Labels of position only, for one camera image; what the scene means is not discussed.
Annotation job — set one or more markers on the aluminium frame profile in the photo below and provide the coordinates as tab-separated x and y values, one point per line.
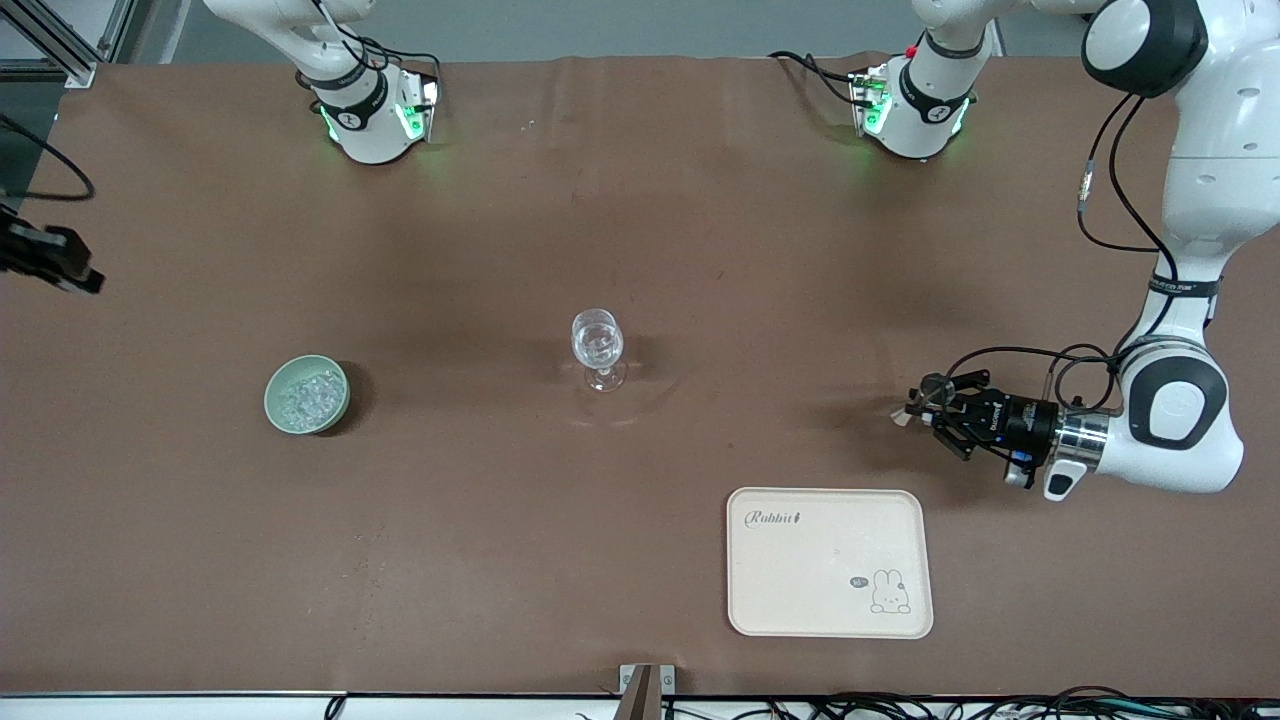
70	45

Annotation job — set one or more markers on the cream rabbit print tray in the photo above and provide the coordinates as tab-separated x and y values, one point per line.
820	580

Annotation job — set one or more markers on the brown vertical post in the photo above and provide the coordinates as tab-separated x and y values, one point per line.
640	695

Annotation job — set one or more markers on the clear ice cubes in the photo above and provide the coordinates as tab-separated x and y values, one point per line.
310	398

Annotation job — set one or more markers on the grey metal bracket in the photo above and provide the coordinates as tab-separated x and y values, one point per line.
667	680

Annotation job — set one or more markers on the brown table mat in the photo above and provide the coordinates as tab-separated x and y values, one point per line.
640	220

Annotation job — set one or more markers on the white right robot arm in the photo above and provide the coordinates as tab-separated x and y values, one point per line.
365	130

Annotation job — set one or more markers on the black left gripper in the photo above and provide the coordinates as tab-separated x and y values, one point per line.
1022	421

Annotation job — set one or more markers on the green ceramic bowl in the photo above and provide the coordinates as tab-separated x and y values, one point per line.
275	410

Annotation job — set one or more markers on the clear wine glass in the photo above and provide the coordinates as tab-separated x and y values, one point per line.
597	342

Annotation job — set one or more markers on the metal double jigger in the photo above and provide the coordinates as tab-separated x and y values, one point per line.
930	398

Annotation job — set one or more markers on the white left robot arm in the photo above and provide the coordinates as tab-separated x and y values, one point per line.
1210	150

